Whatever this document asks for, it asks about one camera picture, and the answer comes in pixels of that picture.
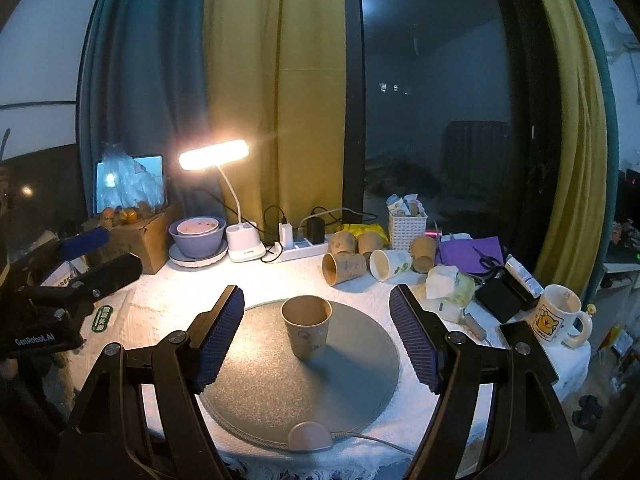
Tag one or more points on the white plastic basket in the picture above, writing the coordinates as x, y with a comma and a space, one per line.
407, 232

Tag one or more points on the white charger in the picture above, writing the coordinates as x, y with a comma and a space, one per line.
286, 232

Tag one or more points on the yellow curtain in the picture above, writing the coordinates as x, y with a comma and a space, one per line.
570, 110
275, 85

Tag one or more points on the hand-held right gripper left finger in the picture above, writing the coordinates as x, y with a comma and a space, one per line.
222, 340

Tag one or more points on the white plate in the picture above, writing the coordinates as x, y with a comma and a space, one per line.
220, 257

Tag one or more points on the black scissors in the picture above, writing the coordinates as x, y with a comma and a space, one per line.
487, 260

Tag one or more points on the round grey heating mat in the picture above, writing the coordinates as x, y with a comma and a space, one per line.
350, 375

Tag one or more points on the black wallet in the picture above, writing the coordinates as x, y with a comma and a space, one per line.
500, 297

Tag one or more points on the grey adapter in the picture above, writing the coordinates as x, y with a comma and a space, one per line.
475, 326

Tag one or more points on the brown paper cup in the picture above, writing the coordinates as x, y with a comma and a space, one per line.
305, 335
424, 252
345, 267
342, 244
370, 242

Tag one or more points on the white power strip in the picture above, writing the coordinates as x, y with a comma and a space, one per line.
305, 251

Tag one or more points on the black window frame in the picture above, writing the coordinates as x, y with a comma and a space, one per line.
353, 85

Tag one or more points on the white paper cup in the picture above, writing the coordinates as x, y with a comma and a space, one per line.
392, 265

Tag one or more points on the white bear print mug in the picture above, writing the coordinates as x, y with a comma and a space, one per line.
555, 315

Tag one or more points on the white tube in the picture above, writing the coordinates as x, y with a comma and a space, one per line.
522, 275

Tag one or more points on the clear plastic fruit bag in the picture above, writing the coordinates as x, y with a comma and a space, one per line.
127, 185

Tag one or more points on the black charger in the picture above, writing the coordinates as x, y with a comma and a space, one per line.
315, 230

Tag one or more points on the tissue pack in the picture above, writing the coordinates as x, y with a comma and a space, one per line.
447, 287

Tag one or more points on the yellow packet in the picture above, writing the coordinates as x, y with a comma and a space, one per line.
367, 230

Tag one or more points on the purple bowl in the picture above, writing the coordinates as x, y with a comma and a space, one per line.
197, 245

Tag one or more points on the pink bowl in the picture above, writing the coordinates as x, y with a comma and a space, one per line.
197, 227

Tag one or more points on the white desk lamp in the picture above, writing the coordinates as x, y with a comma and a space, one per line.
215, 155

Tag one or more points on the cardboard box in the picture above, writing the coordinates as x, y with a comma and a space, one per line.
145, 245

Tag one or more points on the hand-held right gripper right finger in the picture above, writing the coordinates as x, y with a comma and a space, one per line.
417, 345

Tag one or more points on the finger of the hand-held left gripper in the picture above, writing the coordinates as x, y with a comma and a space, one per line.
82, 241
107, 272

